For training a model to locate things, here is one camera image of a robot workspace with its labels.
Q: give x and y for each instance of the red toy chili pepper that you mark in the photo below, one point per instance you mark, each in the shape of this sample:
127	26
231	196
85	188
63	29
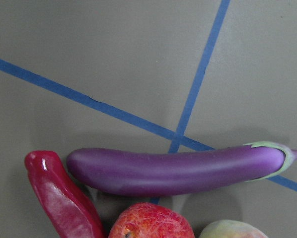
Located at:
71	212

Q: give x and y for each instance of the purple toy eggplant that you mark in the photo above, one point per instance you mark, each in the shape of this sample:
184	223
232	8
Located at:
154	175

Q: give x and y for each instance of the pink green toy peach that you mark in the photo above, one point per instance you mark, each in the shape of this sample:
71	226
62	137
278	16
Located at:
231	229

